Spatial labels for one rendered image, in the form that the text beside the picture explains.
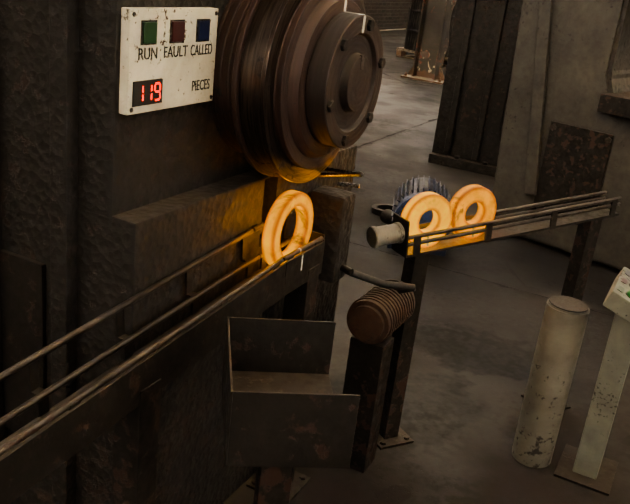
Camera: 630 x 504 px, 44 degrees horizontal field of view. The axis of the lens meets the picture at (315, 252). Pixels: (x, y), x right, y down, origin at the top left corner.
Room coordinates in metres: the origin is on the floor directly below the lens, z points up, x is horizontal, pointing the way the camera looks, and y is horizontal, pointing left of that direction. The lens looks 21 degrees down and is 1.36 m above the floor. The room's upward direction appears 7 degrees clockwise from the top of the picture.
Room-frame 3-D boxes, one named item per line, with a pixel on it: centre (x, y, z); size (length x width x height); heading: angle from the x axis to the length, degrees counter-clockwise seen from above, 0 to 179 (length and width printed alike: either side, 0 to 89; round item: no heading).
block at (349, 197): (1.95, -0.03, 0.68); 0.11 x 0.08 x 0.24; 65
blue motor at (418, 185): (3.95, -0.53, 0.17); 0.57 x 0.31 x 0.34; 175
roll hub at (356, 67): (1.69, -0.03, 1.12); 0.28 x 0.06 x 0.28; 155
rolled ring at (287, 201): (1.74, 0.07, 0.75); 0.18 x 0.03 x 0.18; 154
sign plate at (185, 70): (1.47, 0.31, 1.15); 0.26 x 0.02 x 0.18; 155
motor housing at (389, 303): (1.97, -0.20, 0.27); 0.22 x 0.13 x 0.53; 155
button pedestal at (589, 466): (2.03, -0.89, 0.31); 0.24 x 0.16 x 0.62; 155
